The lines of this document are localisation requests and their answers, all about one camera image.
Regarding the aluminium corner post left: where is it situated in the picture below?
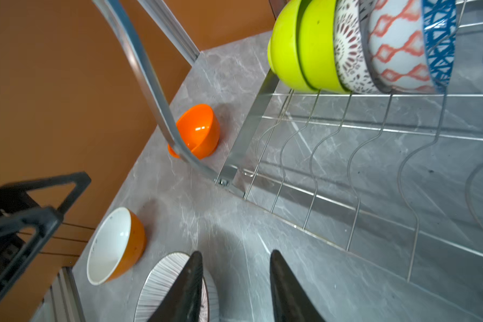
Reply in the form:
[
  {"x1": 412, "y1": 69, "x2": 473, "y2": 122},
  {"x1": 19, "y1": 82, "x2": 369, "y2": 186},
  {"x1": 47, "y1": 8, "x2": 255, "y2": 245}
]
[{"x1": 138, "y1": 0, "x2": 200, "y2": 66}]

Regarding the lime green bowl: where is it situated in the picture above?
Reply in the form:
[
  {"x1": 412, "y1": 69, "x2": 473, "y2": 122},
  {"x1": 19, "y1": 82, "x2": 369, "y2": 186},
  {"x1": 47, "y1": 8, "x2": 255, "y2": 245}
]
[
  {"x1": 267, "y1": 1, "x2": 315, "y2": 93},
  {"x1": 298, "y1": 0, "x2": 348, "y2": 94}
]

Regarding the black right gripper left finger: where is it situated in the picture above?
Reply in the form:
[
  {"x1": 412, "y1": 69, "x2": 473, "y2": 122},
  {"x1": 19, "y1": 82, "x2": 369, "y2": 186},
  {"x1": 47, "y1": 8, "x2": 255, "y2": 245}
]
[{"x1": 148, "y1": 251, "x2": 203, "y2": 321}]

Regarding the stainless steel dish rack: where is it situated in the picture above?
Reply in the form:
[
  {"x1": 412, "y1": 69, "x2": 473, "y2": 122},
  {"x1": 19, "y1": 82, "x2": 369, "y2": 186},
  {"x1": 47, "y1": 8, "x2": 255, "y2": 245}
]
[{"x1": 96, "y1": 1, "x2": 483, "y2": 321}]

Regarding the pink striped ceramic bowl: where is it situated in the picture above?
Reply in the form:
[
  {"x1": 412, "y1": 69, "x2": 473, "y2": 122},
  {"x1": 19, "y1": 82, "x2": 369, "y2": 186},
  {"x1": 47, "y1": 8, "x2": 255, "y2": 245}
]
[{"x1": 134, "y1": 252, "x2": 219, "y2": 321}]

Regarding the orange plastic bowl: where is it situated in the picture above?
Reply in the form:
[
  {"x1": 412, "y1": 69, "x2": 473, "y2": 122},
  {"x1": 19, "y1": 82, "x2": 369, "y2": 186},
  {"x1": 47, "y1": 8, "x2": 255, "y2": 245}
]
[{"x1": 176, "y1": 104, "x2": 221, "y2": 160}]

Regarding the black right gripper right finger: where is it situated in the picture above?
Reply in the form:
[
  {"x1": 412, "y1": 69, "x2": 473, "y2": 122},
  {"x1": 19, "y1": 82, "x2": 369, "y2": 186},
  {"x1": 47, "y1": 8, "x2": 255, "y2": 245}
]
[{"x1": 270, "y1": 250, "x2": 325, "y2": 322}]

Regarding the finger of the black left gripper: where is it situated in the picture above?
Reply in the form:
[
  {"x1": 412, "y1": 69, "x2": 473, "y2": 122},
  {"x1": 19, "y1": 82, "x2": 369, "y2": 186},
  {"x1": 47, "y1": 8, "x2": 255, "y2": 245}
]
[
  {"x1": 0, "y1": 172, "x2": 91, "y2": 217},
  {"x1": 0, "y1": 207, "x2": 64, "y2": 301}
]

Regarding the white maroon patterned bowl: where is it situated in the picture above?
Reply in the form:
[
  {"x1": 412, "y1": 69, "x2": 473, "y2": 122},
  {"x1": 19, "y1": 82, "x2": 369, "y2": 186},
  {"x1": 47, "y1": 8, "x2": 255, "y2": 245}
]
[{"x1": 334, "y1": 0, "x2": 380, "y2": 94}]

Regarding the blue triangle patterned bowl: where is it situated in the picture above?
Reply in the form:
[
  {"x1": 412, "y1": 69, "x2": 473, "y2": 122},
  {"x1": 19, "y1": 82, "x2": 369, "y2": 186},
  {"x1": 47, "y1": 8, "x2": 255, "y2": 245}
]
[{"x1": 366, "y1": 0, "x2": 457, "y2": 94}]

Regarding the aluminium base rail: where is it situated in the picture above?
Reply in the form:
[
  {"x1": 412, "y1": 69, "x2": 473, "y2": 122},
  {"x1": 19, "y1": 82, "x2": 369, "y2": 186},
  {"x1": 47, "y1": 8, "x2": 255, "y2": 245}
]
[{"x1": 30, "y1": 267, "x2": 86, "y2": 322}]

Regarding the white bowl orange outside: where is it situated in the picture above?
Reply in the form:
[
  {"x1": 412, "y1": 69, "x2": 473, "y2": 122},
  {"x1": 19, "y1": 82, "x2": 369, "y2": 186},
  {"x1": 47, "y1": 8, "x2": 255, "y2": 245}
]
[{"x1": 87, "y1": 207, "x2": 146, "y2": 286}]

